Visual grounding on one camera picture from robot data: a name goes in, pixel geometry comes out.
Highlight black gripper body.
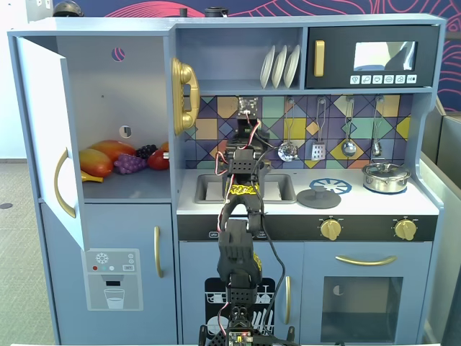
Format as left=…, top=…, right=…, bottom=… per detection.
left=225, top=115, right=272, bottom=152

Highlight blue upper cabinet door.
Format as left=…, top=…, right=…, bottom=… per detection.
left=16, top=35, right=91, bottom=252

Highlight steel toy strainer spoon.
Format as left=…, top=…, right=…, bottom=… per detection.
left=277, top=96, right=300, bottom=163

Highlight gray toy sink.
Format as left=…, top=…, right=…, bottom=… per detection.
left=194, top=173, right=297, bottom=205

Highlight steel toy spatula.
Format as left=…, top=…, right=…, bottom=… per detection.
left=310, top=96, right=330, bottom=161

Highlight white toy plate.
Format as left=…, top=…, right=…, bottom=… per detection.
left=259, top=45, right=277, bottom=89
left=271, top=44, right=289, bottom=89
left=282, top=44, right=301, bottom=89

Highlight gold toy telephone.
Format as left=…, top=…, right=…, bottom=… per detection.
left=170, top=57, right=201, bottom=137

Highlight blue toy kitchen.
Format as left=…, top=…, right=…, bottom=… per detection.
left=6, top=13, right=448, bottom=345

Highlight dark gray round lid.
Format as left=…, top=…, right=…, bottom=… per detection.
left=295, top=187, right=342, bottom=210

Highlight steel toy ladle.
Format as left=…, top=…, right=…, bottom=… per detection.
left=340, top=95, right=358, bottom=158

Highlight black toy grapes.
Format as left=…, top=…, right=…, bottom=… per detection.
left=134, top=143, right=159, bottom=161

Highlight black toy microwave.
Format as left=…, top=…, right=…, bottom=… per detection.
left=305, top=25, right=442, bottom=90

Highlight gold stove knob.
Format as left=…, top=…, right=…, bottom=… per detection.
left=393, top=218, right=419, bottom=241
left=319, top=218, right=343, bottom=241

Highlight purple toy grapes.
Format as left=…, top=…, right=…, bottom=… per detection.
left=113, top=153, right=148, bottom=176

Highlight steel toy whisk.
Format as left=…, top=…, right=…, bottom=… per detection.
left=370, top=94, right=385, bottom=158

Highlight blue dishwasher door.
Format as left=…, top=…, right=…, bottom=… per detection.
left=179, top=241, right=304, bottom=345

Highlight large red orange mango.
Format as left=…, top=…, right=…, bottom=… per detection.
left=89, top=139, right=138, bottom=164

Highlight steel toy pot with lid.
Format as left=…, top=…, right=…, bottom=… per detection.
left=361, top=161, right=412, bottom=194

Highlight blue lower fridge door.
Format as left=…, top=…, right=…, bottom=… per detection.
left=39, top=203, right=174, bottom=344

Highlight small orange yellow mango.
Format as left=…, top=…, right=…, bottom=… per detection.
left=78, top=148, right=115, bottom=177

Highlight yellow toy banana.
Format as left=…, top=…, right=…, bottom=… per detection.
left=79, top=169, right=105, bottom=184

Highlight blue oven door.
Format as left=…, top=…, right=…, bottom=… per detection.
left=303, top=241, right=434, bottom=344

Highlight gray rounded desk divider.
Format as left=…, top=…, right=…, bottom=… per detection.
left=419, top=154, right=461, bottom=346

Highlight small gripper camera board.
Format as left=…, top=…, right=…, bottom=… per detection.
left=236, top=95, right=260, bottom=118

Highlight gold microwave handle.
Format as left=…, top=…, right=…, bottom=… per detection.
left=313, top=40, right=326, bottom=78

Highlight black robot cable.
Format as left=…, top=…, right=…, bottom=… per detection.
left=257, top=210, right=289, bottom=340

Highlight black camera on kitchen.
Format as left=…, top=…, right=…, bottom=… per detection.
left=204, top=6, right=230, bottom=19

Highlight gold lower fridge handle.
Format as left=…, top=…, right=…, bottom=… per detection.
left=153, top=226, right=164, bottom=279

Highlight gold dishwasher door handle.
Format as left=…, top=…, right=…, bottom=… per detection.
left=284, top=276, right=292, bottom=326

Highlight gold oven handle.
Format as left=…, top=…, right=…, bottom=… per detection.
left=335, top=254, right=398, bottom=267

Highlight gold upper door handle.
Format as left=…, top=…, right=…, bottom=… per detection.
left=53, top=146, right=78, bottom=219

